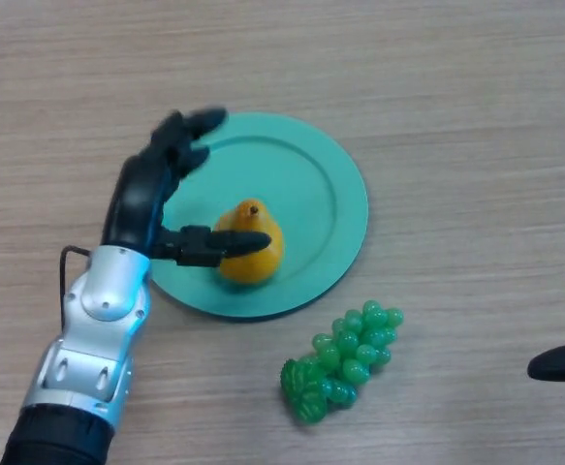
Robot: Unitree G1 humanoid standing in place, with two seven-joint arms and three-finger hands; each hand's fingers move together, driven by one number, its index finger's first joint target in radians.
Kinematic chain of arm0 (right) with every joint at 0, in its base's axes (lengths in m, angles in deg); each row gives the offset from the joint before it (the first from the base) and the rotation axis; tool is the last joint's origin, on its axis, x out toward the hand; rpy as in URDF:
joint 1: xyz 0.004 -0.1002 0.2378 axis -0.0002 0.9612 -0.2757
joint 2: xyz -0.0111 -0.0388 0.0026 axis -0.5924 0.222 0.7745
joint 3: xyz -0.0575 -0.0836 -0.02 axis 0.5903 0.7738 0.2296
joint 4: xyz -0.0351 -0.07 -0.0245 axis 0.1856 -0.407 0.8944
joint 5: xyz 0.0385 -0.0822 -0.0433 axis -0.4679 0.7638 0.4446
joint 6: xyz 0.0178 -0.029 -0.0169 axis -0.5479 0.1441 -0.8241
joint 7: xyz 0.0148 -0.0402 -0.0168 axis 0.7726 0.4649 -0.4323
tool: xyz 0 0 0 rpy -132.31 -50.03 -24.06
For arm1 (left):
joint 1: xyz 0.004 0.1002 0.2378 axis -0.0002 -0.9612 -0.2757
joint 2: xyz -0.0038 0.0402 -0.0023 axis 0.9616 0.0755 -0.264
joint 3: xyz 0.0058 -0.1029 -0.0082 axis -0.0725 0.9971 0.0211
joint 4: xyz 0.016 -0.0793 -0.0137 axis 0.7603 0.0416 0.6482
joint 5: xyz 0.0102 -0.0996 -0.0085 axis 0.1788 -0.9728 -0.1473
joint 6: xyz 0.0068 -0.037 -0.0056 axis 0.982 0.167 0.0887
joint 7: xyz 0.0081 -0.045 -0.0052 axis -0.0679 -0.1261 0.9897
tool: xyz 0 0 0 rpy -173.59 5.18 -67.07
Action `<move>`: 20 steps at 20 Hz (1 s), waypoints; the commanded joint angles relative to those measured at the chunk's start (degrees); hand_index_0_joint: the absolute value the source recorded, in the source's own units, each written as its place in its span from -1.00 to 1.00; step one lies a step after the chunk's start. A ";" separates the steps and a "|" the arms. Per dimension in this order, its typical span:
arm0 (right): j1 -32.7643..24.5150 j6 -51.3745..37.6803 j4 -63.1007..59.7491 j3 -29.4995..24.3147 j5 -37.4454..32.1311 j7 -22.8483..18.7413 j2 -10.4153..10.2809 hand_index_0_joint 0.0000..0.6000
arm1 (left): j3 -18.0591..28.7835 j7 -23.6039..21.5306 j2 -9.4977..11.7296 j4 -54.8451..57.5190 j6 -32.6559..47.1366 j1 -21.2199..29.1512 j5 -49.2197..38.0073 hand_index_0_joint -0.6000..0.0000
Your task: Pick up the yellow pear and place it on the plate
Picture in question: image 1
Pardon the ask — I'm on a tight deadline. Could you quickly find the yellow pear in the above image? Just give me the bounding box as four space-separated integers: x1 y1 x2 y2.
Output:
213 198 285 286

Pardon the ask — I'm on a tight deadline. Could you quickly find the green round plate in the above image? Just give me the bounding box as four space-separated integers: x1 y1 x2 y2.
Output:
149 111 369 322

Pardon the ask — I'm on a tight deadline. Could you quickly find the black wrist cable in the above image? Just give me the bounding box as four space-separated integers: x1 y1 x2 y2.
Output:
59 246 93 326

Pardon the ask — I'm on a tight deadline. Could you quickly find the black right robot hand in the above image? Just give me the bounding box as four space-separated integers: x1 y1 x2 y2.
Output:
526 340 565 383

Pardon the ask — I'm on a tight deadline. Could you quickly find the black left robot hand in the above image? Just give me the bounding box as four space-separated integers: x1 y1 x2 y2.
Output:
102 107 272 268

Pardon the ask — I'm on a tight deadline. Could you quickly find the green grape bunch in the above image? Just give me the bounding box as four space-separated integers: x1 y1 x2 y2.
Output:
281 299 405 425

